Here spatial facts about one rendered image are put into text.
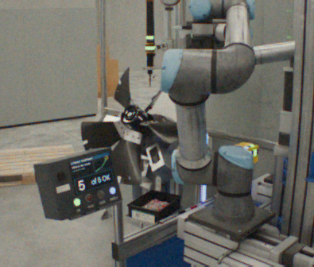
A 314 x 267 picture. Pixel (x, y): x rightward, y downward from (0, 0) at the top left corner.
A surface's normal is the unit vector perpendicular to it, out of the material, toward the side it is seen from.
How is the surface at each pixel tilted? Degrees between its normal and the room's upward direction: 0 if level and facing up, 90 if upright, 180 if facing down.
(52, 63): 90
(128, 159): 49
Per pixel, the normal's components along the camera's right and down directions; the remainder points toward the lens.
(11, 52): 0.55, 0.20
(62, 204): 0.68, -0.09
